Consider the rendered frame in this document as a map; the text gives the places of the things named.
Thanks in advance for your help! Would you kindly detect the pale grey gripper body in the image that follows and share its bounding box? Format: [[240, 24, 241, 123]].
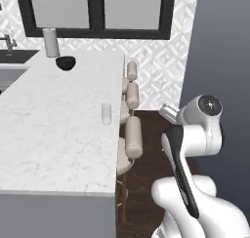
[[158, 102, 181, 123]]

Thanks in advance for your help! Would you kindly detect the clear glass cup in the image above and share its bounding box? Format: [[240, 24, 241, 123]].
[[101, 102, 112, 126]]

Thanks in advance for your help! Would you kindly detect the grey dining counter base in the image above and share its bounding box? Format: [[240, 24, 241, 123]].
[[0, 191, 117, 238]]

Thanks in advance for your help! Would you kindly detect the beige bar stool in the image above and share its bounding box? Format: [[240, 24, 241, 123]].
[[119, 81, 141, 125], [116, 115, 145, 223], [122, 60, 139, 95]]

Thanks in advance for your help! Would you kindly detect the black bowl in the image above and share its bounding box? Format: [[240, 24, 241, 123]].
[[55, 55, 77, 72]]

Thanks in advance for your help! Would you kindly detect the black framed window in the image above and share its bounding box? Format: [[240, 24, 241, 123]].
[[15, 0, 177, 41]]

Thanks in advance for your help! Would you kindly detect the white paper towel roll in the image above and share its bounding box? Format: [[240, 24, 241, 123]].
[[42, 27, 62, 59]]

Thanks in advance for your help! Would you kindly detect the dark sink basin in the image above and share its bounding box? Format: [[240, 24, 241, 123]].
[[0, 49, 41, 64]]

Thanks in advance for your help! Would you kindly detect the grey metal tap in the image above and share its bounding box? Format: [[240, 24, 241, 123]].
[[0, 33, 18, 53]]

